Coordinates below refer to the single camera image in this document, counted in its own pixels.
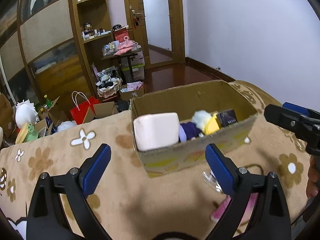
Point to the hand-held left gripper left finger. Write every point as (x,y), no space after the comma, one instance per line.
(97,172)

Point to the green frog toy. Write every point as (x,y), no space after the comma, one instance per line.
(32,133)

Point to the white fluffy-haired plush doll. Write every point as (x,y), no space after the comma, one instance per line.
(201,117)

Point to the small black box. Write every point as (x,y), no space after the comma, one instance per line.
(227,118)

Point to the red paper bag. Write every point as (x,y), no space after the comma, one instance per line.
(81,113)

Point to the wooden door with glass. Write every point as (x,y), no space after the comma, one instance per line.
(160,17)

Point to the cardboard box with bottles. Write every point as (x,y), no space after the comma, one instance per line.
(53,116)

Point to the red gift box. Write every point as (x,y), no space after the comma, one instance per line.
(121,35)

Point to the yellow green comb toy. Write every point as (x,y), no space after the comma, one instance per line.
(22,133)

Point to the lace-trimmed wicker basket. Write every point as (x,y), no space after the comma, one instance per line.
(108,90)

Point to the clear plastic wrapper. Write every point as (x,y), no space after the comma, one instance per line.
(211,181)

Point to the wooden wardrobe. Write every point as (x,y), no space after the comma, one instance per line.
(45,42)

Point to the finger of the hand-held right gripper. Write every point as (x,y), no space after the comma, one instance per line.
(287,121)
(298,108)

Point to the wooden corner shelf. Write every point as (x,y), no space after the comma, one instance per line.
(95,17)

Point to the pink clothes pile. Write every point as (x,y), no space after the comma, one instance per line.
(125,48)

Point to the white-haired purple plush doll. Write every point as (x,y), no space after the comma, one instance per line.
(188,131)

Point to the black white striped plush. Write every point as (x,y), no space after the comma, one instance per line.
(106,73)

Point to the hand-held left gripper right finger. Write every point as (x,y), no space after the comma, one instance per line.
(220,170)

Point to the clear plastic storage bin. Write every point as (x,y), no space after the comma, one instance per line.
(137,67)

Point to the large white plush head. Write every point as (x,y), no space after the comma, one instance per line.
(25,113)

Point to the small open cardboard box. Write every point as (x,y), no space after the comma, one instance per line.
(103,108)

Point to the pink white plush cube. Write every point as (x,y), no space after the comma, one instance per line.
(156,131)

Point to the glass jar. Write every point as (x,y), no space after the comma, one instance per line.
(87,28)

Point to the yellow plush toy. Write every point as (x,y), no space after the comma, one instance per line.
(211,126)

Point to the white curved pole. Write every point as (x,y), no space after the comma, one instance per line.
(6,80)

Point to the cardboard box with pink items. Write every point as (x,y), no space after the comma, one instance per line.
(131,92)

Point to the pink cloth item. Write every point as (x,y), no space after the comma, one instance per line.
(221,208)

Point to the green bottle with yellow cap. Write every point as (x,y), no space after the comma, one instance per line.
(47,101)

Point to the small dark side table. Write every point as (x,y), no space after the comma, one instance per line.
(125,55)

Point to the person's right hand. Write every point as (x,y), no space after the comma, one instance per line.
(313,182)

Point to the white fluffy item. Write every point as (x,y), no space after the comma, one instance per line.
(66,126)

